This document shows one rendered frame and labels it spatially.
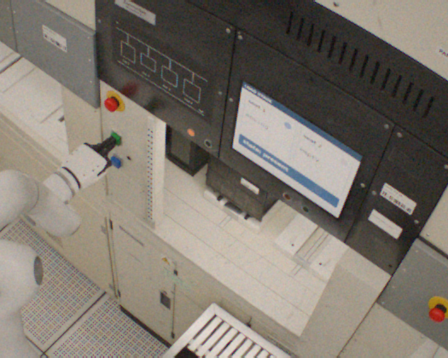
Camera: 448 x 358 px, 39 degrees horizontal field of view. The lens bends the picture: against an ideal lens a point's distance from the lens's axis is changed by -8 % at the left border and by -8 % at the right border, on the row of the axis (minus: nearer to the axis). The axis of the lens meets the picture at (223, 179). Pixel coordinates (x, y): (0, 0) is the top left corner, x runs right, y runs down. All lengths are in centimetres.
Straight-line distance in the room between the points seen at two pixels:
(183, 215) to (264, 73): 90
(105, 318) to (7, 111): 101
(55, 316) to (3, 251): 163
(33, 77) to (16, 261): 137
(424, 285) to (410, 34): 59
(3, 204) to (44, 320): 161
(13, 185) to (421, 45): 83
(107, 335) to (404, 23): 212
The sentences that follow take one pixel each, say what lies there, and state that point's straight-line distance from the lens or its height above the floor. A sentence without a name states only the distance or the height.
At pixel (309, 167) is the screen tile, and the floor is 156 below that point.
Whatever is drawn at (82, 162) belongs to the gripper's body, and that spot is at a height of 123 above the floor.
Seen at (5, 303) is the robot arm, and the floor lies 144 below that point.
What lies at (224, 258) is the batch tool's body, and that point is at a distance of 201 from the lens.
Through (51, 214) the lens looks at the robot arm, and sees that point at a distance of 159.
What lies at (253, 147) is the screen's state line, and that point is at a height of 151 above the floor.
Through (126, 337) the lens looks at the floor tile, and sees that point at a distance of 283.
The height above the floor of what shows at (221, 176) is 103.
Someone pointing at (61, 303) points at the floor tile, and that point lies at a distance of 292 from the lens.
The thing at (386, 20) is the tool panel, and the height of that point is 200.
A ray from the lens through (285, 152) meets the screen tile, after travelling 137.
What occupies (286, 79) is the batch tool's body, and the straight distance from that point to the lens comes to 125.
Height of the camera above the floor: 262
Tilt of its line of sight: 53 degrees down
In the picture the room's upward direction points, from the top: 9 degrees clockwise
